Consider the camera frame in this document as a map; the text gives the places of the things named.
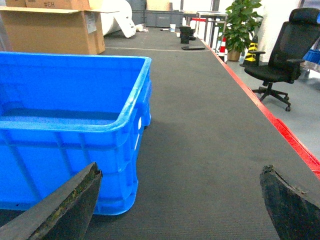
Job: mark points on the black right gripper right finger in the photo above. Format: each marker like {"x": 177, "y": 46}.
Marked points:
{"x": 295, "y": 215}

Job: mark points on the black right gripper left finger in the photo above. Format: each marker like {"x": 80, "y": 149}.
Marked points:
{"x": 65, "y": 214}

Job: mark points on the large blue plastic crate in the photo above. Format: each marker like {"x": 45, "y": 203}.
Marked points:
{"x": 62, "y": 112}

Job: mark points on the large brown cardboard box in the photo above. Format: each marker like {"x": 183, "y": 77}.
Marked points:
{"x": 57, "y": 31}

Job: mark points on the cardboard box marked H3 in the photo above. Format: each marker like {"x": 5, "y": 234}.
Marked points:
{"x": 56, "y": 4}

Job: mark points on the black yellow striped cone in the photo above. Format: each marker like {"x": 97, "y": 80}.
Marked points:
{"x": 250, "y": 58}

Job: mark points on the black mesh office chair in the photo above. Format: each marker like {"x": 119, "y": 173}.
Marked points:
{"x": 296, "y": 37}

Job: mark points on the red white traffic cone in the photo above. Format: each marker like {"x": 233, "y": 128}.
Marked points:
{"x": 222, "y": 48}

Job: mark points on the black flat phone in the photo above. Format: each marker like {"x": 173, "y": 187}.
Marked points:
{"x": 192, "y": 48}

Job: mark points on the green potted plant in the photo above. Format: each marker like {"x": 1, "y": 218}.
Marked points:
{"x": 243, "y": 20}

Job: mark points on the white foam roll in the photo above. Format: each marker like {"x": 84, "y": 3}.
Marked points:
{"x": 117, "y": 16}

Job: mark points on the grey storage bin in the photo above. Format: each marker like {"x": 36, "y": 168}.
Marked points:
{"x": 157, "y": 19}

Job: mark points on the black block stand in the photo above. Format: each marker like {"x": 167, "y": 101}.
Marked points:
{"x": 186, "y": 34}

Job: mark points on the white paper cup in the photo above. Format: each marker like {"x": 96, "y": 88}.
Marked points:
{"x": 172, "y": 28}

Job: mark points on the metal frame table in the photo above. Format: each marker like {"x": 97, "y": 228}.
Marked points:
{"x": 208, "y": 26}

